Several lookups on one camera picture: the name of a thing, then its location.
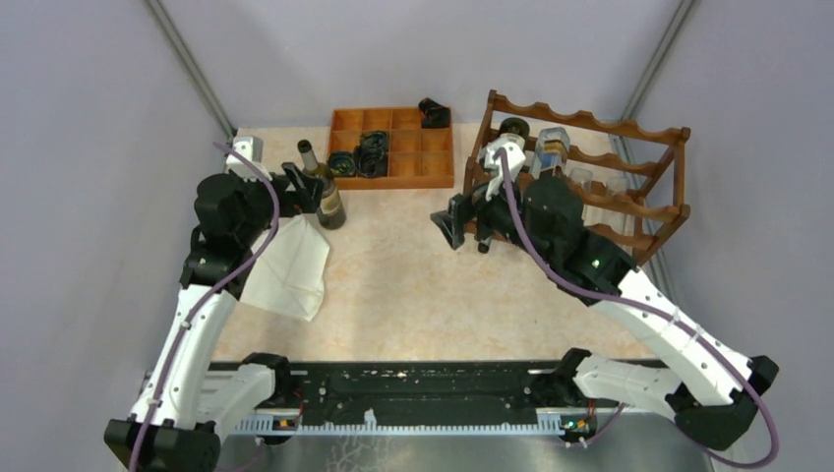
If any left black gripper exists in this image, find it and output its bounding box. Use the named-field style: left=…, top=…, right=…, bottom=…
left=230, top=160, right=327, bottom=246

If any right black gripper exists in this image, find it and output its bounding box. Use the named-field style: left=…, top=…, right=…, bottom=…
left=430, top=167, right=555, bottom=266

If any green bottle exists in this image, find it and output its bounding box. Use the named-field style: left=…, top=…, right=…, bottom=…
left=297, top=140, right=347, bottom=230
left=478, top=118, right=529, bottom=254

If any small clear labelled bottle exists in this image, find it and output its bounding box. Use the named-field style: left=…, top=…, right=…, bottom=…
left=529, top=127, right=570, bottom=178

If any green bottle front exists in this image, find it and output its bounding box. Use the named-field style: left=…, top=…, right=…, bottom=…
left=478, top=118, right=529, bottom=254

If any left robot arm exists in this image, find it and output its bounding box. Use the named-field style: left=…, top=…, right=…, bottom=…
left=103, top=162, right=325, bottom=471

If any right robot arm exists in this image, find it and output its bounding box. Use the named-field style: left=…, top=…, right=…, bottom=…
left=431, top=178, right=779, bottom=450

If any wooden wine rack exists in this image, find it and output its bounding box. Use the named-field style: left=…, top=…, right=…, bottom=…
left=462, top=89, right=690, bottom=266

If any black part in tray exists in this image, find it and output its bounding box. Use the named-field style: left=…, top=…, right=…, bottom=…
left=353, top=130, right=389, bottom=178

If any wooden compartment tray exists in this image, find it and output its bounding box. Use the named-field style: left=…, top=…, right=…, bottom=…
left=326, top=106, right=455, bottom=190

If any white folded cloth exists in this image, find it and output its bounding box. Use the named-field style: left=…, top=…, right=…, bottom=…
left=240, top=215, right=330, bottom=322

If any black part behind tray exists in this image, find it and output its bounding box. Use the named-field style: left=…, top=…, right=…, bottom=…
left=418, top=97, right=451, bottom=129

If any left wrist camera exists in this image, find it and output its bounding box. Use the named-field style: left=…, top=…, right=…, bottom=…
left=225, top=135, right=270, bottom=182

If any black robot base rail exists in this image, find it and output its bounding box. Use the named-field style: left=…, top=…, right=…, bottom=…
left=258, top=360, right=590, bottom=427

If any white cable duct strip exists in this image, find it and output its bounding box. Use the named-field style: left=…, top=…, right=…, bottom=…
left=221, top=410, right=593, bottom=441

